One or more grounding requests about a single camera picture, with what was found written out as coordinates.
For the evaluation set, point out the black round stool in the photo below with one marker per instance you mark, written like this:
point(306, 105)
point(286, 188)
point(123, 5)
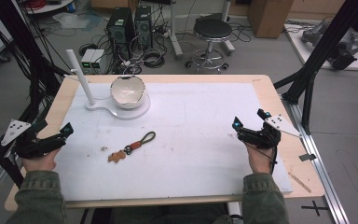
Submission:
point(213, 29)

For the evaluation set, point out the large black computer tower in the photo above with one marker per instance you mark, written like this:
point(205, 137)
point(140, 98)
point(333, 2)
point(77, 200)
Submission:
point(119, 29)

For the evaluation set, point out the person's right hand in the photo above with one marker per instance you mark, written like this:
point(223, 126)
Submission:
point(261, 160)

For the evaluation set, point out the white stand with pole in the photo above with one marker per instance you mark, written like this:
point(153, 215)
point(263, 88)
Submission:
point(81, 77)

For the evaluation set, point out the black device on board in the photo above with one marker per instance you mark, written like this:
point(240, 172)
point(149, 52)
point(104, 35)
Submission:
point(341, 57)

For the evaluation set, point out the white power supply box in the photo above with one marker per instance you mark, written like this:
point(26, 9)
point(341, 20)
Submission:
point(98, 59)
point(86, 59)

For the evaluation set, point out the grey device on board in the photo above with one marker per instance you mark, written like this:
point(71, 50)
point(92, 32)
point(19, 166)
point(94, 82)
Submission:
point(315, 32)

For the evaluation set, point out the aluminium rail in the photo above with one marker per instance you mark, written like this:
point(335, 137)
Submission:
point(323, 174)

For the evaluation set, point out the white jagged-rim bowl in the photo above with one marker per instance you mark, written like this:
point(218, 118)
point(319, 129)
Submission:
point(127, 91)

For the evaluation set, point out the slim black computer tower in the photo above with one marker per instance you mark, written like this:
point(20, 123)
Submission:
point(143, 26)

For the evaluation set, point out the white foam mat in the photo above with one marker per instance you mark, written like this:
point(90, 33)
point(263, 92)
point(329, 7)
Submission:
point(183, 158)

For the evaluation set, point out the cardboard box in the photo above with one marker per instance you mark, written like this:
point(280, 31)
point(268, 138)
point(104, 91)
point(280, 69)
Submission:
point(270, 17)

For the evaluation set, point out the person's left hand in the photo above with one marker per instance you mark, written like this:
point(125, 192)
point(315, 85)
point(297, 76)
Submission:
point(40, 162)

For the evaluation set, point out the black metal frame strut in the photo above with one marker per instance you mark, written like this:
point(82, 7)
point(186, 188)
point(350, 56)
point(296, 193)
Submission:
point(320, 53)

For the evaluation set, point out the thin wooden stick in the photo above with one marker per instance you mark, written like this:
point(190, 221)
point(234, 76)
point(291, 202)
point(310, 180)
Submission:
point(300, 182)

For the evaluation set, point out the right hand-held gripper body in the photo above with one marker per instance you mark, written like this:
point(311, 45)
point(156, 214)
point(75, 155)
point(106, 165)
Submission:
point(261, 138)

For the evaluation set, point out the white table leg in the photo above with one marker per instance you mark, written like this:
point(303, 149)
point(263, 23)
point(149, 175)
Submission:
point(175, 37)

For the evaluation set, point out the white floor board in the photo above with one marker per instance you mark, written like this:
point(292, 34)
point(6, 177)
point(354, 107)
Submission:
point(304, 53)

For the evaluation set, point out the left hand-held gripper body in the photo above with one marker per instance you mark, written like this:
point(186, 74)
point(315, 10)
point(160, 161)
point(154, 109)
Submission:
point(34, 146)

